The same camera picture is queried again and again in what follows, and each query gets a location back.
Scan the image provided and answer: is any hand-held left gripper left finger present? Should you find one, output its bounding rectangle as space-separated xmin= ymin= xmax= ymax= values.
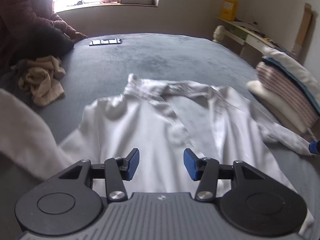
xmin=59 ymin=148 xmax=140 ymax=203

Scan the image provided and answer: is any white desk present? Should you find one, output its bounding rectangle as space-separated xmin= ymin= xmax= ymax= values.
xmin=217 ymin=16 xmax=300 ymax=58

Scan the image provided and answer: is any black smartphone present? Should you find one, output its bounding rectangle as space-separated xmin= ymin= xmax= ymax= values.
xmin=89 ymin=38 xmax=122 ymax=46

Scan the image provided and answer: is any folded light blue garment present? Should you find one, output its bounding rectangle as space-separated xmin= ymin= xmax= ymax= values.
xmin=262 ymin=57 xmax=320 ymax=105

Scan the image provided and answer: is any crumpled beige garment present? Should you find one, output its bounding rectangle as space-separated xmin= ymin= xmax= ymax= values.
xmin=17 ymin=56 xmax=66 ymax=106

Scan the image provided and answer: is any black garment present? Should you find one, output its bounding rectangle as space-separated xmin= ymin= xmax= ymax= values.
xmin=0 ymin=62 xmax=25 ymax=89

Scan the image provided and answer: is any white shirt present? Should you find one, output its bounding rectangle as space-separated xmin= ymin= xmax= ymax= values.
xmin=0 ymin=74 xmax=317 ymax=235

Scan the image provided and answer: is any yellow box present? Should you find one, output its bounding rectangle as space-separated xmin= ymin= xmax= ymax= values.
xmin=220 ymin=0 xmax=238 ymax=21

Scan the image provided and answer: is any folded white garment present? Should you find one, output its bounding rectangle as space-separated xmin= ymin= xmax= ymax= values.
xmin=262 ymin=46 xmax=320 ymax=98

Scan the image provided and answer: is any cream bedpost finial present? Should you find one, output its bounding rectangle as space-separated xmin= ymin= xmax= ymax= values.
xmin=212 ymin=25 xmax=227 ymax=43

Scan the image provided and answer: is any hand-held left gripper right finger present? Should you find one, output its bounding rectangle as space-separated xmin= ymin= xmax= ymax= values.
xmin=183 ymin=148 xmax=265 ymax=202

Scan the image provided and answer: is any long flat cardboard box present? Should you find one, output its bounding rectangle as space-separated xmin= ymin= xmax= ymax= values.
xmin=294 ymin=3 xmax=313 ymax=53

